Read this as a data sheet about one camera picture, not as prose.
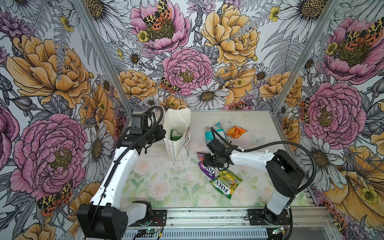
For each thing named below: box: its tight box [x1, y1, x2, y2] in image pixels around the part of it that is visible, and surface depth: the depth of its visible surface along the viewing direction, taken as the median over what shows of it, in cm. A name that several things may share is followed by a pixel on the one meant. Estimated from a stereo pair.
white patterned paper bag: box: [163, 105, 191, 162], surface depth 87 cm
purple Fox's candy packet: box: [197, 152, 216, 180], surface depth 88 cm
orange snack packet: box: [226, 125, 248, 139], surface depth 104 cm
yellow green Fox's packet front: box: [209, 169, 244, 200], surface depth 84 cm
